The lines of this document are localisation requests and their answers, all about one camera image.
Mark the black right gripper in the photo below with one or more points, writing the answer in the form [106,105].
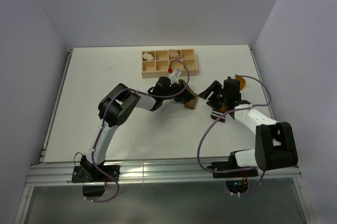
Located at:
[215,87]

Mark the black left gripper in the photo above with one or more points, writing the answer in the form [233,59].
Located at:
[183,95]

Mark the tan ribbed sock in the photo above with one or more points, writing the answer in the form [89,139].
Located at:
[191,103]

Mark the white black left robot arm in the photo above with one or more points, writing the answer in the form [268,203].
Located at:
[116,107]

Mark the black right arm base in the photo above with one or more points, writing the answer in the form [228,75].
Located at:
[236,181]

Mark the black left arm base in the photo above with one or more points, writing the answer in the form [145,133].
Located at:
[93,181]

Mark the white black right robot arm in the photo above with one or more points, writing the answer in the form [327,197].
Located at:
[274,146]

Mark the mustard orange sock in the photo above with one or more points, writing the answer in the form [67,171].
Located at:
[230,96]

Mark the wooden compartment tray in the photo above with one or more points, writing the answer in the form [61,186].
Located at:
[161,64]

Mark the beige rolled sock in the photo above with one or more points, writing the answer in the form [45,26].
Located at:
[174,54]

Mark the cream rolled sock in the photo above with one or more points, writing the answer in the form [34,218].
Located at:
[148,57]

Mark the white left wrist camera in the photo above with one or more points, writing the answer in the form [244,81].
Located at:
[174,76]

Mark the aluminium front frame rails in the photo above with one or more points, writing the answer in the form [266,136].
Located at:
[131,172]

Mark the aluminium table edge rail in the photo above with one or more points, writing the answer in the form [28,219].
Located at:
[50,125]

